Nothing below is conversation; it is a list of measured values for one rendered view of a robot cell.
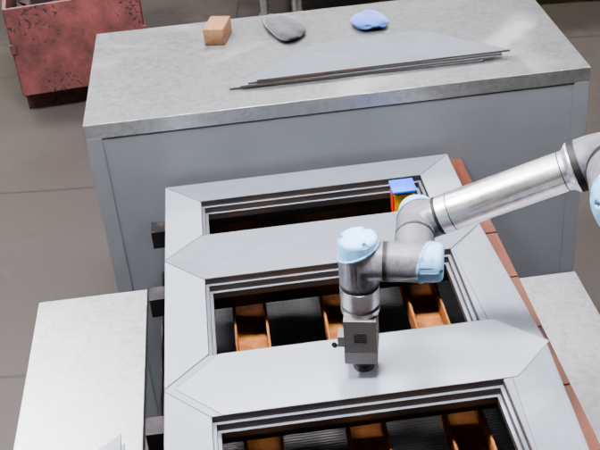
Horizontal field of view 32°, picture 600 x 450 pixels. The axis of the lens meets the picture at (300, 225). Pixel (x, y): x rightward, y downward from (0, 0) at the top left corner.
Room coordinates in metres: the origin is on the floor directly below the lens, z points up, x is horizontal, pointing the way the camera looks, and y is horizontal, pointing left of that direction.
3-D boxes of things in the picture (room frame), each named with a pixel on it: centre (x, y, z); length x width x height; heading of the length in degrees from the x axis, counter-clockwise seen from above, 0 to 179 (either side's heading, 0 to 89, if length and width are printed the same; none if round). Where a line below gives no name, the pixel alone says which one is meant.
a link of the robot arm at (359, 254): (1.55, -0.10, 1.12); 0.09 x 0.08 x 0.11; 79
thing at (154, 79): (2.66, -0.11, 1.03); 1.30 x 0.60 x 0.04; 93
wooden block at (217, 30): (2.80, 0.19, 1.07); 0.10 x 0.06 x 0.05; 168
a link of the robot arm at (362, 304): (1.55, -0.10, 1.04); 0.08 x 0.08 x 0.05
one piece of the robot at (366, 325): (1.55, -0.09, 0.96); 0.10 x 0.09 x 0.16; 81
